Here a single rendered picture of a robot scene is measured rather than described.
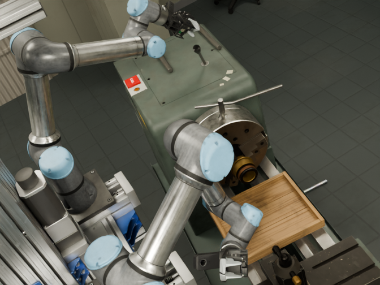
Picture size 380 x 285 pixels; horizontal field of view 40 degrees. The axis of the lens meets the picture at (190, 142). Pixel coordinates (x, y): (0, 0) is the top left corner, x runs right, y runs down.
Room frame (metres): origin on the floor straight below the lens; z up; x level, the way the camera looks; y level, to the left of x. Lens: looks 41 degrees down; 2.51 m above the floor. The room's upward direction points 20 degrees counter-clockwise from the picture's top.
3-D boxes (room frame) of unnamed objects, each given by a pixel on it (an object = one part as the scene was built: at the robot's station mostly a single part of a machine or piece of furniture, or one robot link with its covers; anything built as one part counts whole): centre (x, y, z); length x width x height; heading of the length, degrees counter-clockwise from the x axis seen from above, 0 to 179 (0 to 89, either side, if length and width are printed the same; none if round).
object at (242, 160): (1.38, -0.16, 1.08); 0.09 x 0.09 x 0.09; 8
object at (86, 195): (1.46, 0.48, 1.21); 0.15 x 0.15 x 0.10
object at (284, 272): (0.89, -0.14, 1.14); 0.08 x 0.08 x 0.03
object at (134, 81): (1.95, 0.14, 1.26); 0.06 x 0.06 x 0.02; 8
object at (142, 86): (1.93, 0.14, 1.23); 0.13 x 0.08 x 0.06; 8
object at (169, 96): (1.93, -0.06, 1.06); 0.59 x 0.48 x 0.39; 8
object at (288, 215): (1.29, -0.17, 0.89); 0.36 x 0.30 x 0.04; 98
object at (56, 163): (1.47, 0.48, 1.33); 0.13 x 0.12 x 0.14; 22
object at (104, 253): (0.98, 0.34, 1.33); 0.13 x 0.12 x 0.14; 28
